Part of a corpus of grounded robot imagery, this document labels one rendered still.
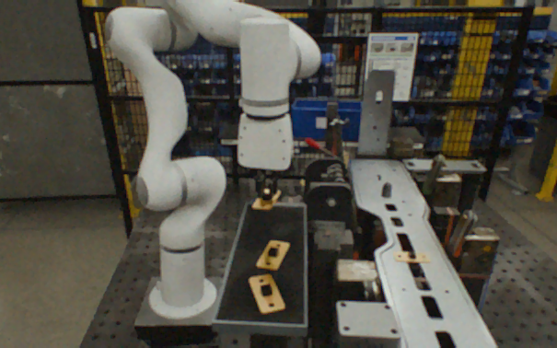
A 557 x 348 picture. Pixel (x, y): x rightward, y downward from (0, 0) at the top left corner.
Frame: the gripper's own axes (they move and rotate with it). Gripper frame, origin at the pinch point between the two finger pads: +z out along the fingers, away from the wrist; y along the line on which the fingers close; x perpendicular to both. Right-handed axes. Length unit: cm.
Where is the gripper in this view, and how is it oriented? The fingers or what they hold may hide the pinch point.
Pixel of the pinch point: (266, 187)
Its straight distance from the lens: 80.2
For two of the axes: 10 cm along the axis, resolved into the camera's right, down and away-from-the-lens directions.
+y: 9.7, 1.1, -2.4
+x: 2.6, -4.1, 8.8
